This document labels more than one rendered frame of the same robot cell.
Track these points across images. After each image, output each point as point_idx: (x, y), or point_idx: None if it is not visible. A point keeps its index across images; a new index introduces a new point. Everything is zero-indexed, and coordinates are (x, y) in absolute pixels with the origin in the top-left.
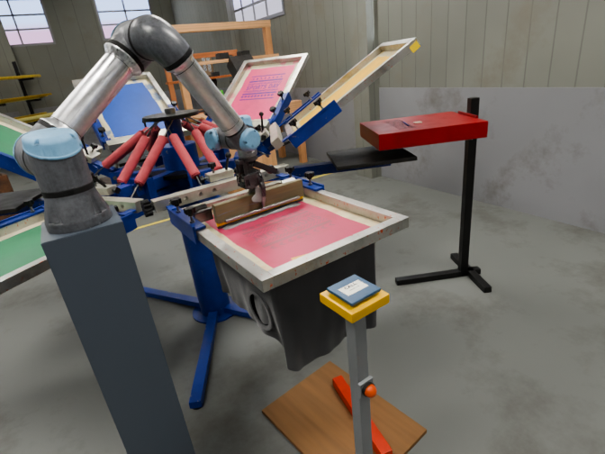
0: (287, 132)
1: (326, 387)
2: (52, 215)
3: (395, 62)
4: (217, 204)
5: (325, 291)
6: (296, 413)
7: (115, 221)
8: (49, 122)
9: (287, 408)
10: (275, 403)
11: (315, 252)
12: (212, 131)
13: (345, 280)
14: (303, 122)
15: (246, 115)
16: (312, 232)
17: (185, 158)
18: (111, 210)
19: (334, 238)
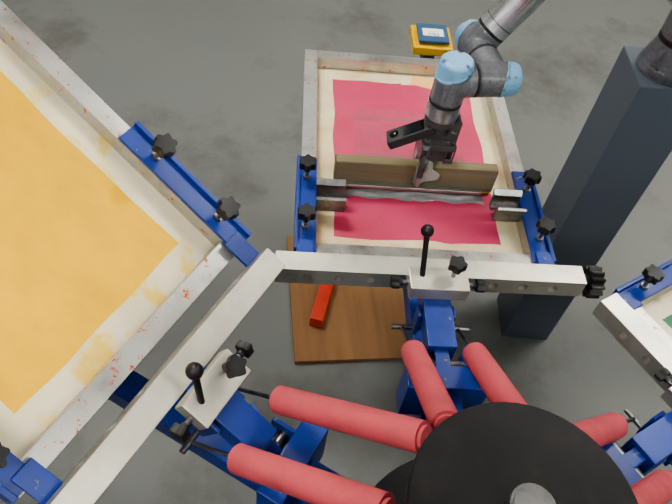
0: (169, 322)
1: (330, 331)
2: None
3: None
4: (491, 165)
5: (448, 48)
6: (382, 326)
7: (630, 49)
8: None
9: (387, 338)
10: (394, 353)
11: (431, 63)
12: (513, 62)
13: (431, 39)
14: (70, 336)
15: (451, 51)
16: (392, 110)
17: (496, 365)
18: (639, 73)
19: (382, 90)
